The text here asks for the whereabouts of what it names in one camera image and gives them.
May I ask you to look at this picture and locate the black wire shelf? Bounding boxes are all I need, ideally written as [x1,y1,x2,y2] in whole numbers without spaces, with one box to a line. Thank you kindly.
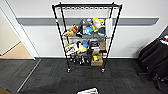
[51,2,123,74]

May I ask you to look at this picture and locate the brown plush toy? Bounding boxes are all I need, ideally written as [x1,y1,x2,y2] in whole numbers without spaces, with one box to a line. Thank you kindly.
[62,23,79,38]

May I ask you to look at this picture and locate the pale woven basket dark spots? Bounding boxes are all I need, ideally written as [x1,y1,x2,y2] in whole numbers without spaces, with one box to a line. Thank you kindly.
[76,87,100,94]

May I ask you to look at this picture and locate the blue round item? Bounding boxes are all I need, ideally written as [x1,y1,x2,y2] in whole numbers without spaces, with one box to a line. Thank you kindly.
[81,39,90,49]

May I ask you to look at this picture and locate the black white box stack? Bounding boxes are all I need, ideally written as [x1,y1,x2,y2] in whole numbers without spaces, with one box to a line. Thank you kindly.
[89,40,100,52]

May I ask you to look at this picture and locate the small brown box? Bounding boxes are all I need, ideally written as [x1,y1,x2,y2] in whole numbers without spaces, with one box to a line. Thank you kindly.
[98,40,108,52]

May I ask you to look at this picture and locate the black triangular bag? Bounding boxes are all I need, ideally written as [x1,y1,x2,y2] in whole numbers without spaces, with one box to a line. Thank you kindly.
[77,19,84,37]

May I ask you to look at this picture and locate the white printed bag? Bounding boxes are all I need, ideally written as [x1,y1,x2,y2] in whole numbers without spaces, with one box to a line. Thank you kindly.
[64,42,79,56]

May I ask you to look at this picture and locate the brown cardboard box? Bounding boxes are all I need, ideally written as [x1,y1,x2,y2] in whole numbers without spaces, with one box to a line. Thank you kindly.
[90,50,104,67]

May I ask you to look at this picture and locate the tall white box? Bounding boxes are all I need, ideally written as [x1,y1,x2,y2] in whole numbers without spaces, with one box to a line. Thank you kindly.
[104,18,114,38]

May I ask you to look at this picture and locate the black chair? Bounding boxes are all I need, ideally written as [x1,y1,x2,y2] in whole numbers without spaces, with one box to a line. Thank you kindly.
[138,28,168,91]

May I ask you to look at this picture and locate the yellow-green item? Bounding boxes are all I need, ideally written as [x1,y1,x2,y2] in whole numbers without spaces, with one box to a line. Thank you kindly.
[92,54,101,62]

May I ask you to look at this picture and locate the grey small toy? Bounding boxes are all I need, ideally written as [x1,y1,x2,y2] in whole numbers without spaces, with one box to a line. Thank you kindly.
[84,18,94,28]

